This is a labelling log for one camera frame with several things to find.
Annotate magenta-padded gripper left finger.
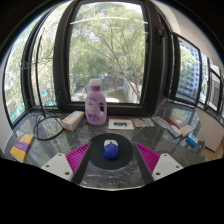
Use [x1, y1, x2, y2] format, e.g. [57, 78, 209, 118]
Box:
[40, 142, 94, 185]

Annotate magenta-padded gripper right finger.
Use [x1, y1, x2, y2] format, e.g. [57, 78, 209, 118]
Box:
[132, 142, 185, 185]

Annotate blue and white computer mouse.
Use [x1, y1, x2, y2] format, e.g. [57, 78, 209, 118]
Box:
[102, 139, 120, 160]

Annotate blue box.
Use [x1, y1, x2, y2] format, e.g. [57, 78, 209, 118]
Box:
[185, 133, 200, 147]

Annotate beige book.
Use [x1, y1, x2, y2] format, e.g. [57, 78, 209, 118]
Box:
[179, 124, 195, 138]

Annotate yellow and purple book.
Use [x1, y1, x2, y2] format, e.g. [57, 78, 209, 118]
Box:
[9, 133, 35, 164]

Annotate teal printed card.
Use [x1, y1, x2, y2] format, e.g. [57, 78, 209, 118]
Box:
[150, 115, 171, 130]

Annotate red book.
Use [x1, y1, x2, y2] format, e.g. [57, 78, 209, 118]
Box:
[167, 116, 189, 130]

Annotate orange and white carton box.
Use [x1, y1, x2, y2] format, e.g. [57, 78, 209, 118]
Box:
[61, 110, 86, 132]

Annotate grey printed card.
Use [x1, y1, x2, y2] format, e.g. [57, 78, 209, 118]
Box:
[132, 117, 156, 129]

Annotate orange-bordered picture card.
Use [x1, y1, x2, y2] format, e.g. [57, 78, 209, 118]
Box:
[107, 117, 136, 131]

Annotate purple detergent bottle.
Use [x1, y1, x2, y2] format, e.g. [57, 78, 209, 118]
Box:
[84, 78, 108, 127]

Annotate black wire stand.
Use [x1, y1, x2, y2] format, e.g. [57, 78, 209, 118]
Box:
[21, 28, 66, 142]

